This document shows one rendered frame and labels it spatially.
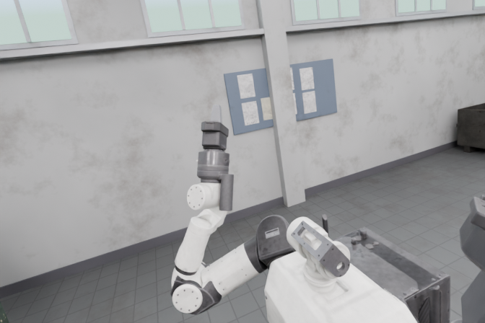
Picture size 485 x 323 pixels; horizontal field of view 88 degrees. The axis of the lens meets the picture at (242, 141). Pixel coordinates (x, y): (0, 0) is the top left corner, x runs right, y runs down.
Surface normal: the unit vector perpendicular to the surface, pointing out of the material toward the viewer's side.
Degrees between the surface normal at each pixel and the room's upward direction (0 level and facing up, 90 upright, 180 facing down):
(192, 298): 82
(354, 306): 0
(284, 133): 90
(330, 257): 90
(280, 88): 90
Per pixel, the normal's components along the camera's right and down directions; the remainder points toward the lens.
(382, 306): -0.16, -0.97
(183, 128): 0.34, 0.14
